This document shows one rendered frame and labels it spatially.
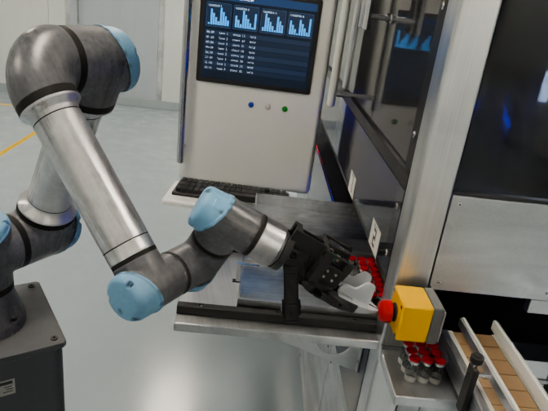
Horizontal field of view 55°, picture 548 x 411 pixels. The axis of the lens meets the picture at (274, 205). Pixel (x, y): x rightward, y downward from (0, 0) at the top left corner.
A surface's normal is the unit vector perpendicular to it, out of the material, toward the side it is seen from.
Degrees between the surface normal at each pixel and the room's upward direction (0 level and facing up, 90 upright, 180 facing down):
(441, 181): 90
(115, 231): 63
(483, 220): 90
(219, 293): 0
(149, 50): 90
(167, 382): 0
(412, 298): 0
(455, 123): 90
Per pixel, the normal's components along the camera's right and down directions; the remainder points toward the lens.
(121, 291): -0.51, 0.27
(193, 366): 0.11, -0.92
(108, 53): 0.84, -0.07
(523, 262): 0.00, 0.38
